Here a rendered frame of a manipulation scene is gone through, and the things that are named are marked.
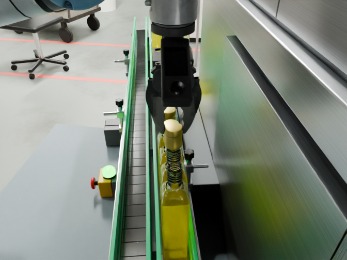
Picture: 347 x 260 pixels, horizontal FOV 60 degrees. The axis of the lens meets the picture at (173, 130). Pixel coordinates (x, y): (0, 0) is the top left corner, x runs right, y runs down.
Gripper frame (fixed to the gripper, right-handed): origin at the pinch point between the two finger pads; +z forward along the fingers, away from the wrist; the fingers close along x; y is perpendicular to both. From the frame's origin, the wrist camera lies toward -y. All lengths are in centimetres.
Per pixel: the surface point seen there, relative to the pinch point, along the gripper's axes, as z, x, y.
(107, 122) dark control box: 36, 24, 54
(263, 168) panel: -4.2, -12.3, -15.7
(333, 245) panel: -10.4, -12.8, -32.0
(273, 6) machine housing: -22.8, -14.8, -0.9
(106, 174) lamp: 34.0, 20.5, 23.1
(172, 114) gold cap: 3.0, -0.2, 9.9
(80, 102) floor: 121, 83, 212
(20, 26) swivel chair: 65, 148, 279
